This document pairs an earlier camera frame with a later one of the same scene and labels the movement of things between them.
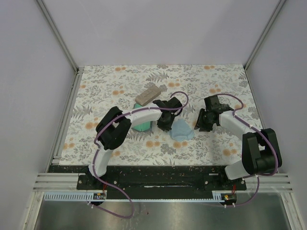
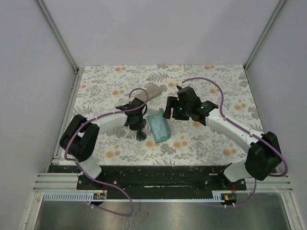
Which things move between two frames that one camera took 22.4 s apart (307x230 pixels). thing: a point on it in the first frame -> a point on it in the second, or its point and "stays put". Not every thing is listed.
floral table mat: (132, 87) stays put
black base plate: (154, 182) stays put
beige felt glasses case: (147, 95) stays put
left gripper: (164, 121) -> (138, 127)
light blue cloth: (181, 131) -> (159, 126)
